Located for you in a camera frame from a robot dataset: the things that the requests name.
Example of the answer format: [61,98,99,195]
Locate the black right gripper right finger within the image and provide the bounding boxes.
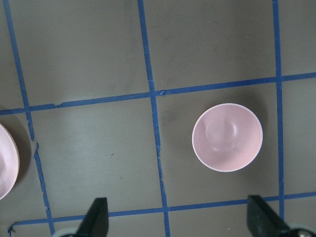
[246,195,291,237]

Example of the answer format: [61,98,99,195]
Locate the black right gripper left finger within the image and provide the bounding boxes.
[75,197,109,237]

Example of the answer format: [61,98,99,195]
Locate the pink bowl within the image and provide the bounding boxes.
[192,103,263,172]

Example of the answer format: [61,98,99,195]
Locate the pink plate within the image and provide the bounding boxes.
[0,124,20,199]

